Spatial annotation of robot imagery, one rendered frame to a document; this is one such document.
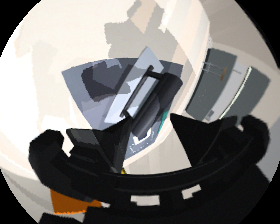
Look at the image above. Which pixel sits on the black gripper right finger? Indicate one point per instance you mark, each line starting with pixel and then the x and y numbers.
pixel 198 137

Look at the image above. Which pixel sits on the white square tile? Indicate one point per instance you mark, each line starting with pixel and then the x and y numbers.
pixel 137 140

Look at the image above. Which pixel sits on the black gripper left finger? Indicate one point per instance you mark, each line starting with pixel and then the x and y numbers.
pixel 112 143

